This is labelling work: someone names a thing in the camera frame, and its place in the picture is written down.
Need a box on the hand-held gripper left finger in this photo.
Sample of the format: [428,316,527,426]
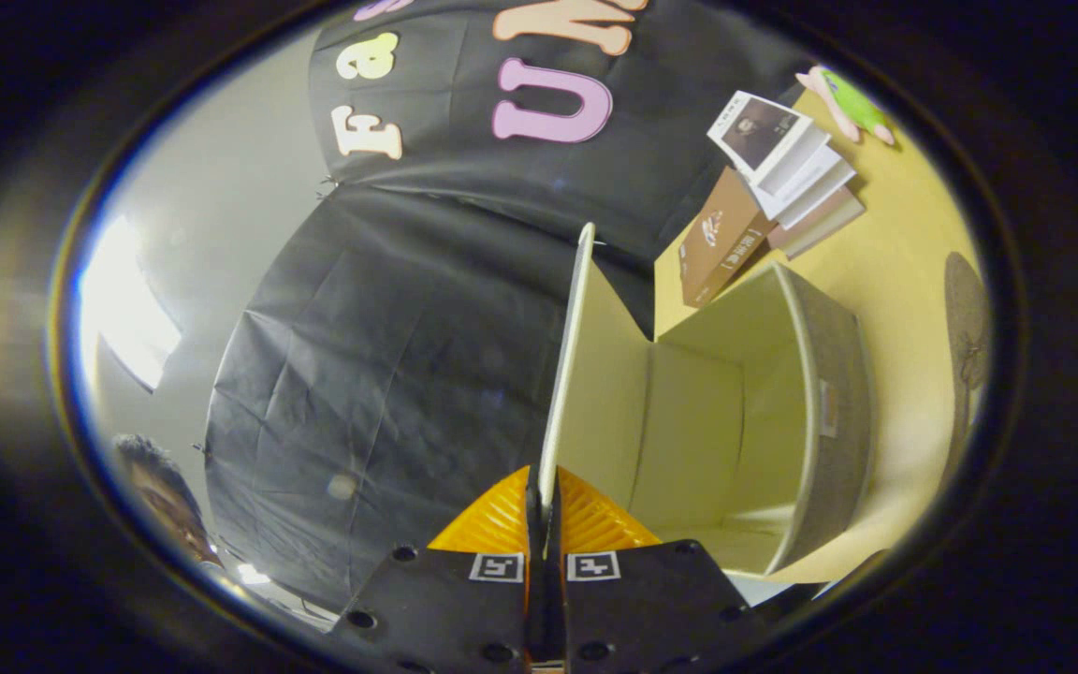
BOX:
[328,465,540,674]

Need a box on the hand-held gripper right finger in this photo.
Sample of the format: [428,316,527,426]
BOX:
[548,465,772,674]

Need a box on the grey fabric storage box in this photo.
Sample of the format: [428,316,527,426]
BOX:
[539,223,877,577]

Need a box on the brown fuzzy shoe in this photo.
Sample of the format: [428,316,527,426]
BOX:
[943,251,995,490]

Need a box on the person's head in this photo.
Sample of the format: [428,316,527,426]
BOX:
[113,432,224,568]

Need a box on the brown cover book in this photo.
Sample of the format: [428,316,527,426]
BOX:
[677,167,779,309]

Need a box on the beige thick book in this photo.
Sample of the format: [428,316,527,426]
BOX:
[768,185,867,260]

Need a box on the ceiling light panel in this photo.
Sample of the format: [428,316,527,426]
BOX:
[79,213,183,391]

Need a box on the white plain book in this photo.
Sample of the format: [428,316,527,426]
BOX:
[752,140,857,227]

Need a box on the green and pink plush toy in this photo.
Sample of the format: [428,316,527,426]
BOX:
[796,65,896,147]

